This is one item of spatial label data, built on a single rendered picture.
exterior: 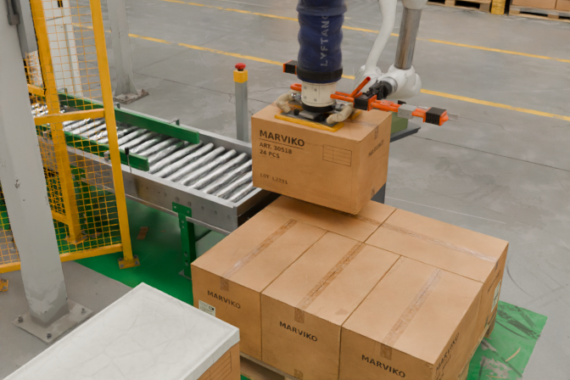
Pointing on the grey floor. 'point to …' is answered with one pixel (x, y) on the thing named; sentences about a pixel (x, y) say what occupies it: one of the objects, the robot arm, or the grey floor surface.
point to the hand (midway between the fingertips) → (366, 101)
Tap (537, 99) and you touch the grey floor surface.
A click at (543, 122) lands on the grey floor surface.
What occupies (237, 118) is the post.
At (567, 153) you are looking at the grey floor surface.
